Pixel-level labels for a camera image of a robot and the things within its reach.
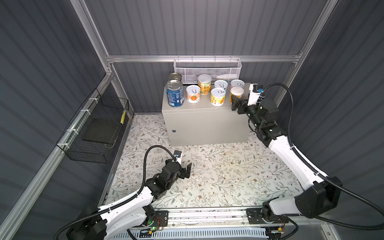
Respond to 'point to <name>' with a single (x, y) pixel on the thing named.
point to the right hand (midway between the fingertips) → (242, 95)
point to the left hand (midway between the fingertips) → (184, 161)
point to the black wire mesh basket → (91, 136)
